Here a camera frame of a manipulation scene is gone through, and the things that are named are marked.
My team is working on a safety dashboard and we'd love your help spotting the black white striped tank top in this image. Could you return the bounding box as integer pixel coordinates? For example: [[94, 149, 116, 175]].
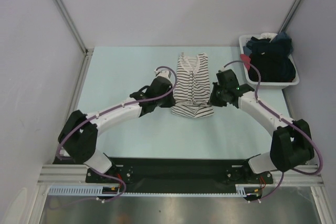
[[172, 53, 214, 119]]

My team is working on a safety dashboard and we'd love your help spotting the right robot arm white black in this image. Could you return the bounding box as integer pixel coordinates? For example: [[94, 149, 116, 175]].
[[209, 69, 315, 183]]

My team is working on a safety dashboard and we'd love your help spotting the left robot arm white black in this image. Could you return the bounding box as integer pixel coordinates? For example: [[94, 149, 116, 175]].
[[58, 76, 175, 182]]

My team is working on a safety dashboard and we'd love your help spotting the white plastic laundry basket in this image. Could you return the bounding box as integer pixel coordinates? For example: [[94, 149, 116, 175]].
[[238, 34, 300, 90]]

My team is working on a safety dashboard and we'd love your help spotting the dark clothes pile in basket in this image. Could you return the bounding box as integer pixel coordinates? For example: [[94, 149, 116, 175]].
[[243, 32, 296, 82]]

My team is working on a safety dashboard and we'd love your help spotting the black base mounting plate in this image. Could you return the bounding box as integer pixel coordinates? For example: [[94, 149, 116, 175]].
[[52, 155, 274, 194]]

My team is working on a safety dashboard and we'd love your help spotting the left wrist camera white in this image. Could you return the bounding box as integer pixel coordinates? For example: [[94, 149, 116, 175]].
[[154, 68, 172, 79]]

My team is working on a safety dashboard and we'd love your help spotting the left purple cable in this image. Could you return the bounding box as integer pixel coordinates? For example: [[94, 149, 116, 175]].
[[49, 66, 178, 206]]

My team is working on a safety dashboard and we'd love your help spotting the purple cable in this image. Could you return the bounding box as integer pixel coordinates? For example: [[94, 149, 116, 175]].
[[49, 66, 178, 206], [223, 60, 324, 204]]

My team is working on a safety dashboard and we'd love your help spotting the left aluminium corner post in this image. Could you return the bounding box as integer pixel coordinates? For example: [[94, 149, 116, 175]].
[[38, 0, 91, 56]]

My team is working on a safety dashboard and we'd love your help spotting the aluminium corner post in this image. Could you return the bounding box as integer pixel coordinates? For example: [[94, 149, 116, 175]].
[[38, 0, 91, 56], [278, 0, 320, 35]]

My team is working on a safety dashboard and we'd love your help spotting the white slotted cable duct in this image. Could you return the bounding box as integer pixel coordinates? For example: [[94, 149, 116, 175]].
[[48, 184, 263, 197]]

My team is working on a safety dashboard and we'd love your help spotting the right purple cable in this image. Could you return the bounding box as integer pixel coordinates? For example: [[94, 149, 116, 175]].
[[223, 60, 324, 204]]

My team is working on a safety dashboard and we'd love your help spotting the right aluminium corner post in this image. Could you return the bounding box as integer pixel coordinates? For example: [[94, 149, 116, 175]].
[[278, 0, 320, 35]]

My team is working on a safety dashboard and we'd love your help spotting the aluminium front rail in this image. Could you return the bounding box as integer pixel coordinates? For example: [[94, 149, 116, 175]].
[[37, 164, 324, 187]]

